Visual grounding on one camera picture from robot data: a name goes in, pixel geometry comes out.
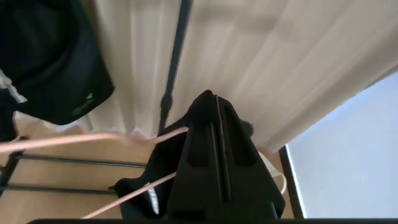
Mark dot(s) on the black clothes rack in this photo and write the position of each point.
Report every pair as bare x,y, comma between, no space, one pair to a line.
177,46

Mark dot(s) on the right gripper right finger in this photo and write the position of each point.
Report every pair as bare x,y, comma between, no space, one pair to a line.
252,186

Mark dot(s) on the black garment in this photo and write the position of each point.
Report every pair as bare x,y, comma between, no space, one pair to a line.
46,62
161,161

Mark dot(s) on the white laundry basket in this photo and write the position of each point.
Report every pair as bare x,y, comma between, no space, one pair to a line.
275,172

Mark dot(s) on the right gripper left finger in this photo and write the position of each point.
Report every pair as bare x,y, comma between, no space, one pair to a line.
192,186

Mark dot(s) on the pink clothes hanger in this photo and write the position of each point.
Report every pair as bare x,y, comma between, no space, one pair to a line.
62,140

